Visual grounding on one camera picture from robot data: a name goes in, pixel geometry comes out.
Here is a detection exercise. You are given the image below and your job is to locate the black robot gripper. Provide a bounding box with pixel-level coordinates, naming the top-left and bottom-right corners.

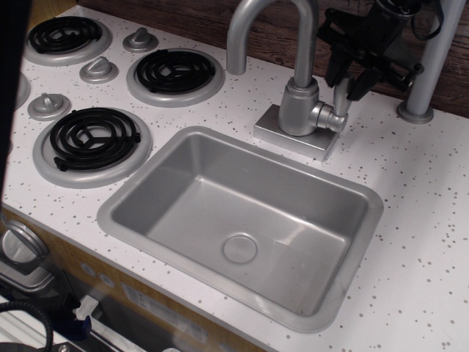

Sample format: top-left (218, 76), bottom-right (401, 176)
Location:
top-left (317, 1), bottom-right (424, 101)

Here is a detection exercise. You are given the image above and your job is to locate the silver faucet lever handle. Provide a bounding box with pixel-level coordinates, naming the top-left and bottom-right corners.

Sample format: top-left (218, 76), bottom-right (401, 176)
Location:
top-left (333, 76), bottom-right (354, 117)

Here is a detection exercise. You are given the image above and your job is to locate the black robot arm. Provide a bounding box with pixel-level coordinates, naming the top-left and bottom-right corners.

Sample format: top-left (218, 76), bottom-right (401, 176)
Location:
top-left (317, 1), bottom-right (424, 101)

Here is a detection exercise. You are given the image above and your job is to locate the silver vertical support pole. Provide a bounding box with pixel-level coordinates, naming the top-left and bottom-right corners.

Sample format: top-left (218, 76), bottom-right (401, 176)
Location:
top-left (397, 0), bottom-right (466, 125)

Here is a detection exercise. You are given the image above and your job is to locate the silver toy faucet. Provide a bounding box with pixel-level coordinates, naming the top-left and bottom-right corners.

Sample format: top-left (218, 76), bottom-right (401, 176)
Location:
top-left (226, 0), bottom-right (348, 162)

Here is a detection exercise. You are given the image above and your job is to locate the back right stove burner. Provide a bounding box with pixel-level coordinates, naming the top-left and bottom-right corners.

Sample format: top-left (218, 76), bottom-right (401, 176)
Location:
top-left (126, 48), bottom-right (224, 108)

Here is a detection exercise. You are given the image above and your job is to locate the stove burner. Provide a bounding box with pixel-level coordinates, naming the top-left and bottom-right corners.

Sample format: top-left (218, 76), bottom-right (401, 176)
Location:
top-left (126, 48), bottom-right (224, 108)
top-left (15, 73), bottom-right (31, 110)
top-left (33, 107), bottom-right (152, 188)
top-left (23, 16), bottom-right (112, 67)

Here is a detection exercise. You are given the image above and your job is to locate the grey plastic sink basin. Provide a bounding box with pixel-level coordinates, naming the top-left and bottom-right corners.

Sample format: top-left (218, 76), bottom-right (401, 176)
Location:
top-left (97, 126), bottom-right (383, 333)

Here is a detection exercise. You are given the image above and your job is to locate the silver stove knob top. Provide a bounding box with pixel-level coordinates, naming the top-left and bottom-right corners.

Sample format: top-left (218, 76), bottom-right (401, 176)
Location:
top-left (122, 27), bottom-right (159, 53)

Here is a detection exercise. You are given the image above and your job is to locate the silver stove knob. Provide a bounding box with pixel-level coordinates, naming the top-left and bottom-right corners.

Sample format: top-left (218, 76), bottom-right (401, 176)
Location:
top-left (79, 56), bottom-right (119, 84)
top-left (122, 27), bottom-right (159, 53)
top-left (27, 93), bottom-right (71, 122)

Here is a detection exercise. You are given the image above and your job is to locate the silver stove knob middle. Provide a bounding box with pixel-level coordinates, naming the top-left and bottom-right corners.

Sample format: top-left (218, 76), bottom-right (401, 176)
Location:
top-left (79, 56), bottom-right (119, 84)

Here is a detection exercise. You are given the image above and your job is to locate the front right stove burner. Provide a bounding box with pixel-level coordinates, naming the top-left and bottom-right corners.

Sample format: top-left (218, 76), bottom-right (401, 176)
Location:
top-left (33, 107), bottom-right (152, 188)

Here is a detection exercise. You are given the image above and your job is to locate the back left stove burner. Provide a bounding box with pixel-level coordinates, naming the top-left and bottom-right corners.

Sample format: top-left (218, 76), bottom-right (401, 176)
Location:
top-left (23, 16), bottom-right (112, 67)

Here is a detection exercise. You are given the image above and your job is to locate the silver stove knob lower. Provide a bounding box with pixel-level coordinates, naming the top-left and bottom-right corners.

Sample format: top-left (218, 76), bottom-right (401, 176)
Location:
top-left (27, 93), bottom-right (71, 122)

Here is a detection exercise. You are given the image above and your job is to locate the front left stove burner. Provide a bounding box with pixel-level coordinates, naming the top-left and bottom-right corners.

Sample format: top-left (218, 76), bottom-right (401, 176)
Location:
top-left (15, 73), bottom-right (31, 110)

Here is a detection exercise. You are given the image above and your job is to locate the silver oven dial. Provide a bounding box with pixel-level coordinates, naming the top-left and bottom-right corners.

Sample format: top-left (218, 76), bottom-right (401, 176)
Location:
top-left (1, 220), bottom-right (48, 275)

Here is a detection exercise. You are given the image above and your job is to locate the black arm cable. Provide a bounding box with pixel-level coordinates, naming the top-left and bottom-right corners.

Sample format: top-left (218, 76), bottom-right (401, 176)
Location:
top-left (410, 0), bottom-right (446, 41)

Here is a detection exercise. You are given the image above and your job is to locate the silver oven door handle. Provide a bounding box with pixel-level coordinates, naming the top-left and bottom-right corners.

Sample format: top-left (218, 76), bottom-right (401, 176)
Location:
top-left (1, 262), bottom-right (60, 298)

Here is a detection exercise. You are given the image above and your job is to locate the black cable lower left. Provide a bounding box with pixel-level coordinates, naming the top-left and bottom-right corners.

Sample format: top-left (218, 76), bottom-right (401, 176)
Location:
top-left (0, 298), bottom-right (56, 348)

